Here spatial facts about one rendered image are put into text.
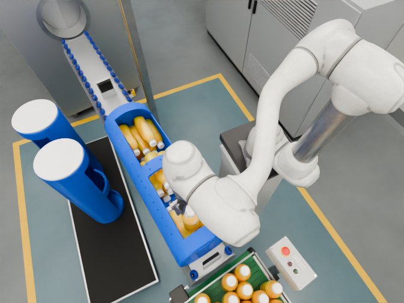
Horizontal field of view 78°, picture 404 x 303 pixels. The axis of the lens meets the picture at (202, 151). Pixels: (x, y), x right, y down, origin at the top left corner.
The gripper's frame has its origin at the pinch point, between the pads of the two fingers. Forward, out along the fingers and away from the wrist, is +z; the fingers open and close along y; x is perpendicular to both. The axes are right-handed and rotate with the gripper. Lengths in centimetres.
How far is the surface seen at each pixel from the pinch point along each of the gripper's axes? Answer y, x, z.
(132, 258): 43, -29, 123
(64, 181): 46, -64, 37
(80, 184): 42, -64, 48
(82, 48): -1, -181, 43
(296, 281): -25, 42, 29
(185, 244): 7.2, 6.7, 17.0
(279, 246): -28.7, 28.0, 28.5
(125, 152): 10, -50, 19
